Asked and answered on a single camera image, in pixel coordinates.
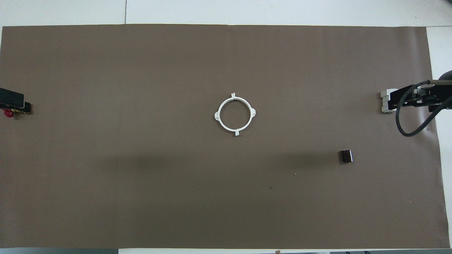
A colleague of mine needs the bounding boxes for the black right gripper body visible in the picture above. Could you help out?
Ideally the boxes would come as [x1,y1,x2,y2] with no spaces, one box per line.
[420,85,452,113]

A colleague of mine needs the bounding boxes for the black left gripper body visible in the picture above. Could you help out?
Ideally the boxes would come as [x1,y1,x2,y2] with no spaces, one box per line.
[0,88,25,108]

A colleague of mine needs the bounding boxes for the white half ring pipe clamp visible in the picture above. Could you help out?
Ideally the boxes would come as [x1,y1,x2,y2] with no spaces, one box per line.
[214,93,238,137]
[233,93,256,137]

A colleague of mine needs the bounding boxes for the grey circuit breaker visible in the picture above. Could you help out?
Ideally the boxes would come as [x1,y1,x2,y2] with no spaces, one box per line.
[380,88,399,114]

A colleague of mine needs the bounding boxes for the brown table mat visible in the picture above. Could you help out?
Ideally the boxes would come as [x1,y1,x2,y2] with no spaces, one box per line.
[0,24,450,249]

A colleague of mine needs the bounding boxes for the yellow valve with red handle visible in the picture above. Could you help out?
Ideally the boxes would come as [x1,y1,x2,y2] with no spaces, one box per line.
[3,108,31,119]

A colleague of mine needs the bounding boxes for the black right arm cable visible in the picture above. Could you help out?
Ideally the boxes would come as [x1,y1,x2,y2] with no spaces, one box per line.
[395,80,452,137]

